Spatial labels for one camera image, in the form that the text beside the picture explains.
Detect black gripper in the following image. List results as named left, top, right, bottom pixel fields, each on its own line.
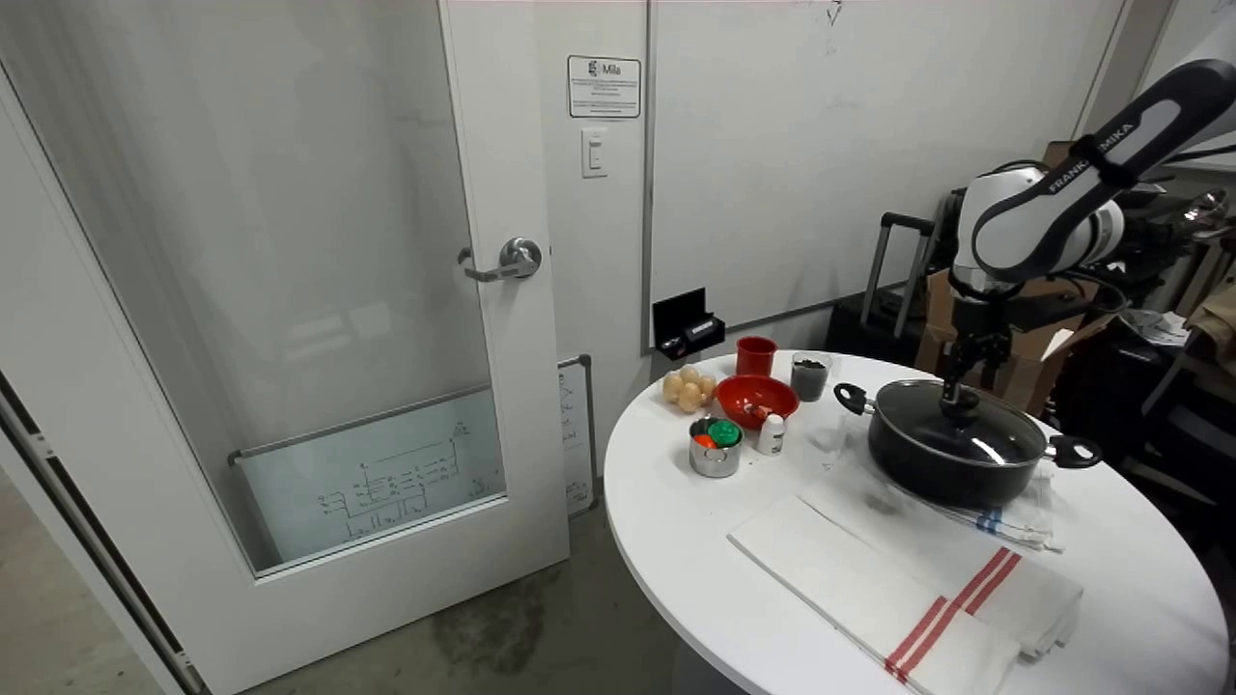
left=939, top=289, right=1020, bottom=409

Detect glass lid with black knob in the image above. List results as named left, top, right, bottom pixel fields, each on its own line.
left=868, top=376, right=1051, bottom=471

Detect black cooking pot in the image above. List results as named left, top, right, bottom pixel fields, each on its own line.
left=832, top=376, right=1104, bottom=511

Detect brown cardboard box behind table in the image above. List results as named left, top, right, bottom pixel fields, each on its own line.
left=914, top=266, right=1100, bottom=417

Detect grey cup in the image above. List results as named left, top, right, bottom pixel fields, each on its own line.
left=790, top=354, right=832, bottom=404

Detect small white shaker bottle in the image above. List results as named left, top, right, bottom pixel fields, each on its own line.
left=754, top=409, right=792, bottom=454

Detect red cup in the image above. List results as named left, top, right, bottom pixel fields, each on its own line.
left=733, top=333, right=781, bottom=382

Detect red bowl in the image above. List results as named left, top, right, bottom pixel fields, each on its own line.
left=710, top=376, right=804, bottom=435

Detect white towel with red stripes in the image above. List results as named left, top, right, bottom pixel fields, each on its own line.
left=725, top=491, right=1090, bottom=695

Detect metal tin with colourful items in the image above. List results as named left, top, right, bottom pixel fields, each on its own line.
left=687, top=413, right=751, bottom=484

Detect yellowish round food items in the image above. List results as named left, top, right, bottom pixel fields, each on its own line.
left=661, top=363, right=721, bottom=417

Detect black marker holder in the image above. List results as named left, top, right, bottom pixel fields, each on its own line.
left=649, top=286, right=732, bottom=363

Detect white door with frosted glass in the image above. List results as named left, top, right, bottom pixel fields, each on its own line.
left=0, top=0, right=576, bottom=695

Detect black suitcase with handle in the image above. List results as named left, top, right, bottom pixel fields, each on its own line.
left=823, top=207, right=939, bottom=369

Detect white wall whiteboard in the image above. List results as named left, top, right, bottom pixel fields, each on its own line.
left=643, top=0, right=1137, bottom=354

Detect paper sheet on wall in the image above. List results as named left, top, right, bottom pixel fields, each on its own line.
left=551, top=354, right=599, bottom=517

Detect white light switch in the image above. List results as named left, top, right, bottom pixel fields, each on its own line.
left=576, top=125, right=609, bottom=181

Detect silver door lever handle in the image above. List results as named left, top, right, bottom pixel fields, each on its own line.
left=455, top=234, right=544, bottom=286

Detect white wall sign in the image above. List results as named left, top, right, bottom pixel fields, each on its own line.
left=566, top=51, right=645, bottom=125

